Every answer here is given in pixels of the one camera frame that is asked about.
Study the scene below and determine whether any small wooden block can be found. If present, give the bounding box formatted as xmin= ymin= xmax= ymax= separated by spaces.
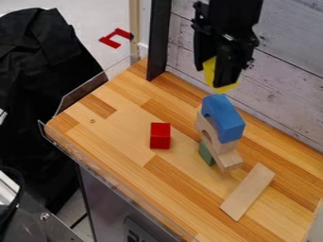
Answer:
xmin=211 ymin=148 xmax=246 ymax=174

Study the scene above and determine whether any red bracket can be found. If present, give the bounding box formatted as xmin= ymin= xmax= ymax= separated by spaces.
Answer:
xmin=96 ymin=27 xmax=135 ymax=50

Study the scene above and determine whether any green block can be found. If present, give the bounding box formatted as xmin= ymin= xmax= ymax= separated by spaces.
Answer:
xmin=196 ymin=140 xmax=217 ymax=167

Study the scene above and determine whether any red cube block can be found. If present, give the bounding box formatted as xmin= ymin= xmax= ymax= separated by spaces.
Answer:
xmin=148 ymin=121 xmax=174 ymax=150

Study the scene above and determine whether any black machine housing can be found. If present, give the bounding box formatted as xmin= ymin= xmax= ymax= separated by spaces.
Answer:
xmin=0 ymin=165 xmax=86 ymax=242

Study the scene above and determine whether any black upright bar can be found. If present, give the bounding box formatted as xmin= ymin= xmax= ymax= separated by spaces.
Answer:
xmin=144 ymin=0 xmax=174 ymax=82

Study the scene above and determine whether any blue arch block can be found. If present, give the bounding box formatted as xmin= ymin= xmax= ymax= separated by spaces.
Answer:
xmin=199 ymin=93 xmax=247 ymax=145

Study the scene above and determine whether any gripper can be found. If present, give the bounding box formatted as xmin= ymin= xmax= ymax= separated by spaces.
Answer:
xmin=190 ymin=1 xmax=262 ymax=89

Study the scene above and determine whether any light wooden pole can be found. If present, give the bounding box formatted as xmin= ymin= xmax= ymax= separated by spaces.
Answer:
xmin=127 ymin=0 xmax=142 ymax=66

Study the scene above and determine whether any black cloth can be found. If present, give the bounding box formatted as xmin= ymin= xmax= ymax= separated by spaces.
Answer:
xmin=0 ymin=7 xmax=108 ymax=216

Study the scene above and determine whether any flat wooden plank block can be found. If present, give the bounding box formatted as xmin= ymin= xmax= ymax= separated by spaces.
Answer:
xmin=218 ymin=162 xmax=277 ymax=222

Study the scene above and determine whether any yellow block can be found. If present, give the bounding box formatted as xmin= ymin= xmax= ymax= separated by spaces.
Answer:
xmin=201 ymin=56 xmax=242 ymax=95

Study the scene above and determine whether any wooden arch block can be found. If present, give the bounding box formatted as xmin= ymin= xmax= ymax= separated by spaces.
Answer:
xmin=194 ymin=110 xmax=242 ymax=156

